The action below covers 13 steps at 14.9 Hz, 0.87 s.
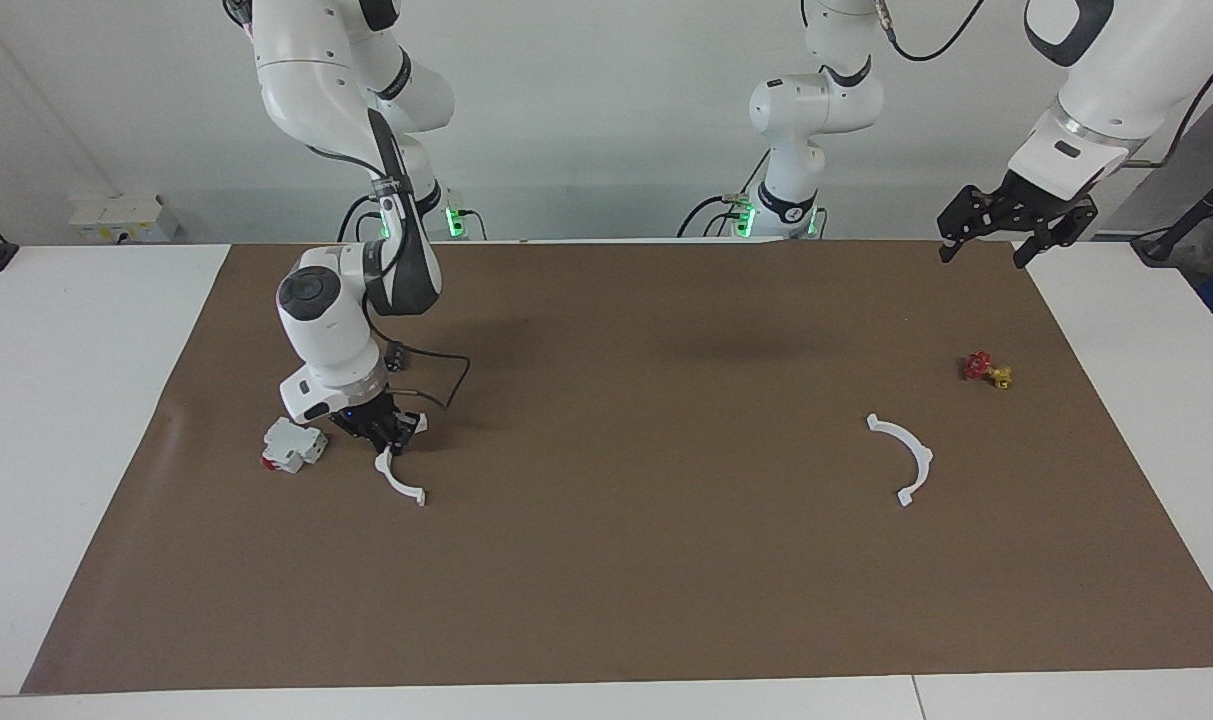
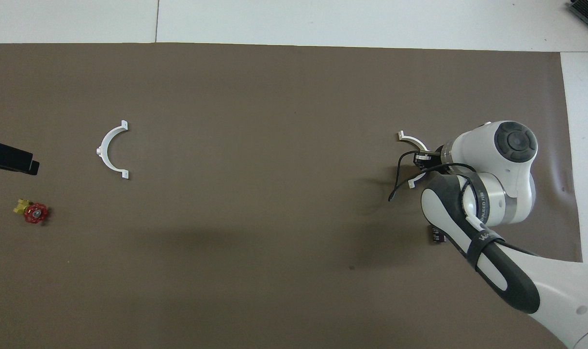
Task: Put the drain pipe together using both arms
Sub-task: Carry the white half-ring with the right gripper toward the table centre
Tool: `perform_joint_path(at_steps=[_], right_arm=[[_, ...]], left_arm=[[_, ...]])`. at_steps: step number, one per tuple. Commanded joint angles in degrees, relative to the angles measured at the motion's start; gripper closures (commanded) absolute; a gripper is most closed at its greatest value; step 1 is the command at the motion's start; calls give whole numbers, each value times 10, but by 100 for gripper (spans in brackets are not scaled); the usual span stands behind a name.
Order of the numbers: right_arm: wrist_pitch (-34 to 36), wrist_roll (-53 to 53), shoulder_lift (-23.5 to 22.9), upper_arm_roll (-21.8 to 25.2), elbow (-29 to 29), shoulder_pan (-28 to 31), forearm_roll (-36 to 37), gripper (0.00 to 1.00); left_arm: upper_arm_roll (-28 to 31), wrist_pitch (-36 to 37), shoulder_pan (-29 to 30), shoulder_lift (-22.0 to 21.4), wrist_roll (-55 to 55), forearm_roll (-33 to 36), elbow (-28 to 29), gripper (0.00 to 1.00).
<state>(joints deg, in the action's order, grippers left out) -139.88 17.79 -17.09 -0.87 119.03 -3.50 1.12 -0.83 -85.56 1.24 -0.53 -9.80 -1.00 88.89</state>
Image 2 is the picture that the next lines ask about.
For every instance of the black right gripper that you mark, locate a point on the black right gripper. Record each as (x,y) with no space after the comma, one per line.
(437,157)

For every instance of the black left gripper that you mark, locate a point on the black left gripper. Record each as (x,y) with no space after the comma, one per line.
(7,156)

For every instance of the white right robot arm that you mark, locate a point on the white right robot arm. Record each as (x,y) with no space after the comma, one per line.
(502,194)

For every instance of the red and yellow valve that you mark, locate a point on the red and yellow valve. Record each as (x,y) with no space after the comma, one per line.
(34,213)

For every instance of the black cylindrical capacitor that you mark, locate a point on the black cylindrical capacitor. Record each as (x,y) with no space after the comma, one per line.
(437,237)

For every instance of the brown paper mat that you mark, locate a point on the brown paper mat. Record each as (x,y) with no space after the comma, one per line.
(255,242)

